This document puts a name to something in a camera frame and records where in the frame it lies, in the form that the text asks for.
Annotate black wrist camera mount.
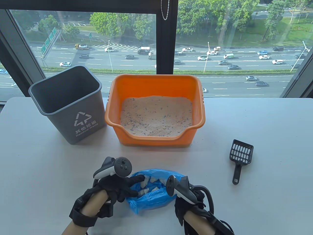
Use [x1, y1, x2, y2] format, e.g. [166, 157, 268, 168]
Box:
[208, 215, 235, 235]
[69, 198, 98, 227]

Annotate person's right hand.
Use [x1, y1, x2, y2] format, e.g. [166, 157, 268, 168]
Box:
[174, 190, 206, 226]

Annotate street lamp post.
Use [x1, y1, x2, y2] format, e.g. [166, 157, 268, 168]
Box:
[203, 42, 211, 73]
[106, 40, 113, 72]
[290, 40, 311, 72]

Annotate green road sign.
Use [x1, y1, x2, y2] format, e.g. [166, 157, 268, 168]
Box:
[40, 27, 58, 55]

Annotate blue plastic bag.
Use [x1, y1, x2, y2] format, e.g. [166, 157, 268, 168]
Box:
[126, 168, 189, 215]

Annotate orange plastic litter box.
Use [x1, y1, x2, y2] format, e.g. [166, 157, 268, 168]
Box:
[105, 74, 206, 147]

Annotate white bead chain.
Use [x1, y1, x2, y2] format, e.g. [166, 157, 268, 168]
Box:
[161, 0, 170, 21]

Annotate black and white controller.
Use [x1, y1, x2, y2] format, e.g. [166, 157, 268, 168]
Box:
[166, 175, 214, 213]
[92, 157, 133, 188]

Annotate person's left hand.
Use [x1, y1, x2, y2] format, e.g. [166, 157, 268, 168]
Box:
[94, 174, 146, 203]

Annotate grey trash bin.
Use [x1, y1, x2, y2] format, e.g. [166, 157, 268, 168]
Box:
[28, 65, 107, 145]

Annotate person's left forearm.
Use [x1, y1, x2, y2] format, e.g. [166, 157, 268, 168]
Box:
[61, 191, 110, 235]

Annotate black window frame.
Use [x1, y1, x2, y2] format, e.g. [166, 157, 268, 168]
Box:
[0, 0, 313, 103]

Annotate black litter scoop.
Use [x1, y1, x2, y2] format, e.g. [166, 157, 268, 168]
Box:
[229, 140, 254, 185]

